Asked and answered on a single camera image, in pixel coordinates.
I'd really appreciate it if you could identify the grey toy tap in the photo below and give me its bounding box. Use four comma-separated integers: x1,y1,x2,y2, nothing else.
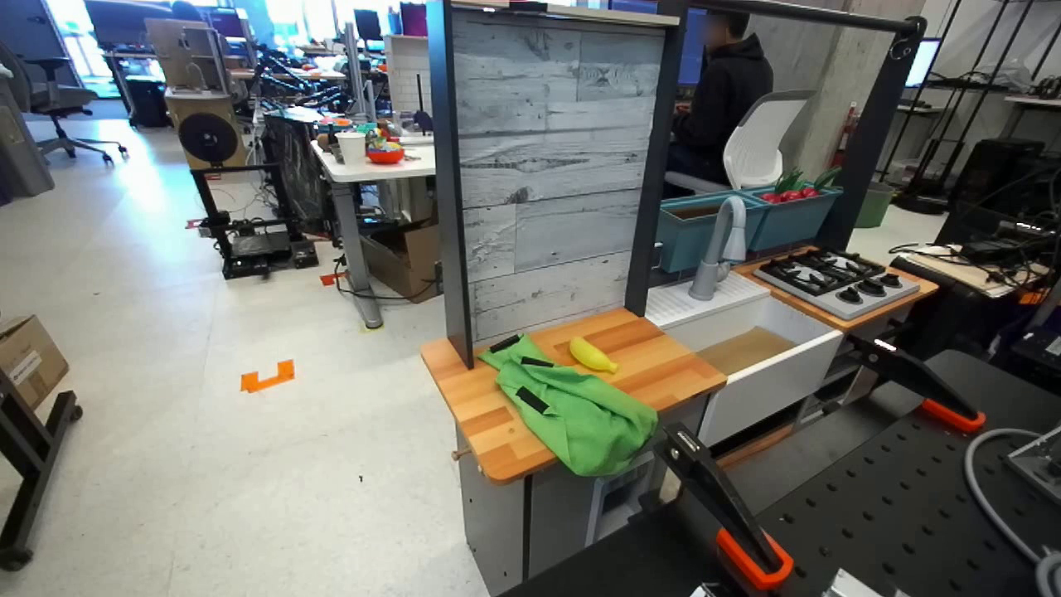
687,192,751,306

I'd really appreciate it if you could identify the yellow toy banana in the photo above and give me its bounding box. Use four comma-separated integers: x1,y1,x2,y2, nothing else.
567,335,622,378

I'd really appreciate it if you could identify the green cloth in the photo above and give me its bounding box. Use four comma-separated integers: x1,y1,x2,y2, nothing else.
479,331,662,480

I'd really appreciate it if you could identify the cardboard box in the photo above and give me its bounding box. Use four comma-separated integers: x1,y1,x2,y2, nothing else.
0,311,74,410
362,216,445,306

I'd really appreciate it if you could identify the toy kitchen with wooden counter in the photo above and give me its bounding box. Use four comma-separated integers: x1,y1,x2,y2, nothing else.
416,247,940,597

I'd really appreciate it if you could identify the grey wood-look back panel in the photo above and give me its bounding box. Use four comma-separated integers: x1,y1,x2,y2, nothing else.
449,11,669,344

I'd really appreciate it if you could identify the grey plank back panel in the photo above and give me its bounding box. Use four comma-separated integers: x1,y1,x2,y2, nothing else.
423,0,928,367

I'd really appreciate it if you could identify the white desk with grey legs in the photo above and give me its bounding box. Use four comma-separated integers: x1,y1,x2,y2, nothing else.
307,135,441,331

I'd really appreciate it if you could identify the white cup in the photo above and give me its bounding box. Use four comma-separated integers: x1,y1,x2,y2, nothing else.
333,128,368,170

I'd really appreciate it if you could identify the white toy sink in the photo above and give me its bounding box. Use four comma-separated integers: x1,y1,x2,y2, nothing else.
642,269,847,451

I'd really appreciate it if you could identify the teal planter box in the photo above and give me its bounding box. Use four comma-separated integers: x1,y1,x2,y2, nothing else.
652,182,842,279

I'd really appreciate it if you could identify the person in black hoodie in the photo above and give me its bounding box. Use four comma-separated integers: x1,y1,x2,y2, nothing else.
662,8,775,200

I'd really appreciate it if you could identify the black 3D printer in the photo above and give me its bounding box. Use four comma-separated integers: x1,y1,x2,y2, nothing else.
189,161,320,281

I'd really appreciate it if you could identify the red toy vegetable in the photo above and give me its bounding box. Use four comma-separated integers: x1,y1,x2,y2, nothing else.
763,182,824,209

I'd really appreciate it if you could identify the white chair back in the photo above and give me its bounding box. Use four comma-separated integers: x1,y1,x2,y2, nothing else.
723,88,816,192

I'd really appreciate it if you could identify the toy stove top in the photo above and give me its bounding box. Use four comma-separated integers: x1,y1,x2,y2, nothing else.
757,247,922,325

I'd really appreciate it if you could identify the beige box with black spool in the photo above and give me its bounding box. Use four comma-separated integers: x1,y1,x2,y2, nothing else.
147,13,257,174

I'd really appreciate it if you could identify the computer monitor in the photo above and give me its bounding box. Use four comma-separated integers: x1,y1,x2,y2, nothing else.
900,34,946,92

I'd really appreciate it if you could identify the black stand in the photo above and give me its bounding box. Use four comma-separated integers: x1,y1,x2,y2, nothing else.
0,367,85,574

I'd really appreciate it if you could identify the dark office chair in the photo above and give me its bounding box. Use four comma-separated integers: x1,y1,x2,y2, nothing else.
0,46,129,166

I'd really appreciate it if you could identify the grey cable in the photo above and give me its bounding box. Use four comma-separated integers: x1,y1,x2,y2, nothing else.
961,426,1061,597

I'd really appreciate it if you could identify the metal bracket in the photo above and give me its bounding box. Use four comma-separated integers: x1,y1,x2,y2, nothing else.
1003,426,1061,509

